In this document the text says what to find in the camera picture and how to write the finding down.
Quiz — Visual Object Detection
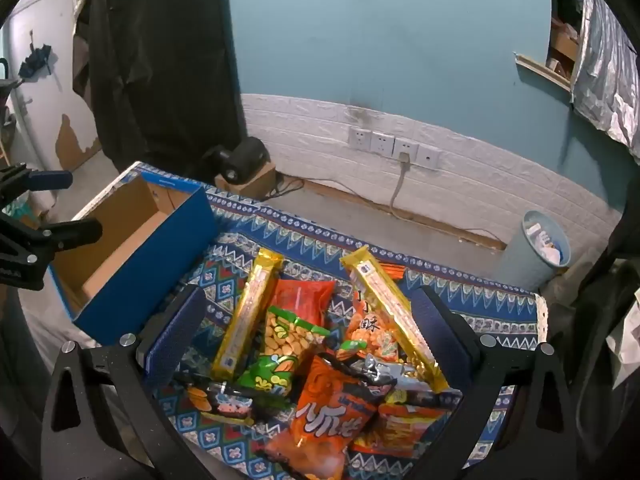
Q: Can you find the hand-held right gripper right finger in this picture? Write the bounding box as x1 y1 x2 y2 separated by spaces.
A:
405 285 581 480

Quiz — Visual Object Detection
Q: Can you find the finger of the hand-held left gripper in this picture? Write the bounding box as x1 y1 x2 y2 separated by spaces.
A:
0 217 104 267
0 162 74 207

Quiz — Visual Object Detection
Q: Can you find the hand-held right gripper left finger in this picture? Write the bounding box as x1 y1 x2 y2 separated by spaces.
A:
40 285 216 480

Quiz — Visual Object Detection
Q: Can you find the yellow long snack packet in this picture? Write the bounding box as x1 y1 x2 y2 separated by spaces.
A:
339 246 449 393
212 247 285 381

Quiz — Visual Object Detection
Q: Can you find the orange green-label cracker packet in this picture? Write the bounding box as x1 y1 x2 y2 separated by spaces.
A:
336 260 416 366

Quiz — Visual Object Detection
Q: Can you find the silver snack packet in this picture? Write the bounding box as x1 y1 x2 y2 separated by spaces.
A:
360 352 426 391

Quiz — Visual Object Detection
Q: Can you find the blue cardboard box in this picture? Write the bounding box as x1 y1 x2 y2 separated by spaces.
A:
47 162 218 348

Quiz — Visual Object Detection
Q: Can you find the black snack packet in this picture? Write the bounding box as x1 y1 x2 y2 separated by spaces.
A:
175 372 291 428

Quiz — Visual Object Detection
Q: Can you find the green peanut packet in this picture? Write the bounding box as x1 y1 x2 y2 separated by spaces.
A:
235 305 331 396

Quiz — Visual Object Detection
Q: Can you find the orange black-topped snack packet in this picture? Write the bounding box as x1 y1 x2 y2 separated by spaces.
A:
350 387 463 461

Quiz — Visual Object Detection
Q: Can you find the red translucent snack packet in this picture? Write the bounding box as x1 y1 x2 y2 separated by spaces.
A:
260 277 337 356

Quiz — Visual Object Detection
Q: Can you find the orange white-lettered chip packet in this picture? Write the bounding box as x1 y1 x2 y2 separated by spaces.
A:
257 355 386 480

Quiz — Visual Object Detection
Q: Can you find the grey trash bin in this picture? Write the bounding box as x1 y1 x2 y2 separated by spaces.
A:
492 210 572 293

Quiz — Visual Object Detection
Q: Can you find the white paper waste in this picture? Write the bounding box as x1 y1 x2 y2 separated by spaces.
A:
525 225 563 264

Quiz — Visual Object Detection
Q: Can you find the dark cloth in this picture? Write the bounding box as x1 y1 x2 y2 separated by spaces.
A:
550 180 640 480

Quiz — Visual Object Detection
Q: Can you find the blue patterned tablecloth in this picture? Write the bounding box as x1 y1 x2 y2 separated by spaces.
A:
75 160 548 480

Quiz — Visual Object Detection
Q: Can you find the dark curtain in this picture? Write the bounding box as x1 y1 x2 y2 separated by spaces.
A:
72 0 246 171

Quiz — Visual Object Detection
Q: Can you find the wooden ledge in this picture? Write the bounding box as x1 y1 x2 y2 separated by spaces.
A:
515 52 573 92

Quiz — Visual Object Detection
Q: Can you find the silver foil curtain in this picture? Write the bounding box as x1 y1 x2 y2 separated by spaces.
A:
570 0 640 163

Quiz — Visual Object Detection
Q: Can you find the grey plug cable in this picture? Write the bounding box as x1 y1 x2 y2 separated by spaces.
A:
389 152 413 218

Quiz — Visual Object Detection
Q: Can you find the black camera device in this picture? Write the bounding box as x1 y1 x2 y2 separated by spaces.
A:
202 137 268 183

